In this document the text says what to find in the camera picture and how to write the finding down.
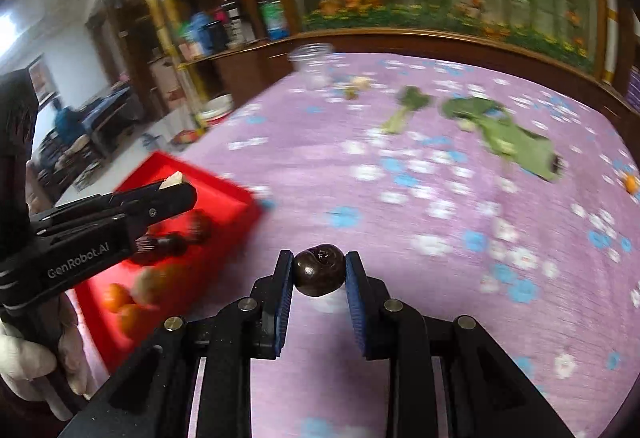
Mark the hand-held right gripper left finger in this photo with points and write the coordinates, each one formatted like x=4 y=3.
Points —
x=285 y=303

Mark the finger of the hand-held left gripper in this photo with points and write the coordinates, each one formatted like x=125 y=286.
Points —
x=160 y=247
x=165 y=203

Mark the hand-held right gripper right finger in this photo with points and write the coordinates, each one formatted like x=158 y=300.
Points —
x=356 y=313

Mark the peeled banana piece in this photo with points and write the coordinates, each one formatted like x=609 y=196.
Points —
x=361 y=82
x=174 y=179
x=146 y=285

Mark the red date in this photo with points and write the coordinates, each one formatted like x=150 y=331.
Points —
x=200 y=227

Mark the large dark plum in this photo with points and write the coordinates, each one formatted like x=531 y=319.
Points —
x=319 y=273

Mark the red box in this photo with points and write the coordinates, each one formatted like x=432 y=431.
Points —
x=220 y=198

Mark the person's left hand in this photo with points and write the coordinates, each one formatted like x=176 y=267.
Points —
x=25 y=368

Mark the purple floral tablecloth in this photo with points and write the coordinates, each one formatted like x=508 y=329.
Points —
x=400 y=228

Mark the white bucket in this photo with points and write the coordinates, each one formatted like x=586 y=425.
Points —
x=217 y=110

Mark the wooden cabinet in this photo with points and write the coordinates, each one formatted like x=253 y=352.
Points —
x=260 y=63

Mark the blue jug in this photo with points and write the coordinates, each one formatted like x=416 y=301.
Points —
x=200 y=33

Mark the black mug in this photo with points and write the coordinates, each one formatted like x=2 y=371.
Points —
x=217 y=37

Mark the steel thermos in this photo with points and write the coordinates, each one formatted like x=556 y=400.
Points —
x=233 y=20

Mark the clear plastic cup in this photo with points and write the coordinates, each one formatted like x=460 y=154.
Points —
x=312 y=68

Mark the small bok choy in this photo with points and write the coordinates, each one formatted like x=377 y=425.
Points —
x=407 y=105

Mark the green label plastic bottle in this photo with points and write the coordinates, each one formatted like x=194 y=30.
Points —
x=273 y=15

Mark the large bok choy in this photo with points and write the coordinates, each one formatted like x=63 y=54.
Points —
x=500 y=133

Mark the tiny orange kumquat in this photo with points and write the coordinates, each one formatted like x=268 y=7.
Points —
x=632 y=184

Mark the purple bottle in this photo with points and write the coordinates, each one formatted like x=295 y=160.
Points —
x=634 y=88

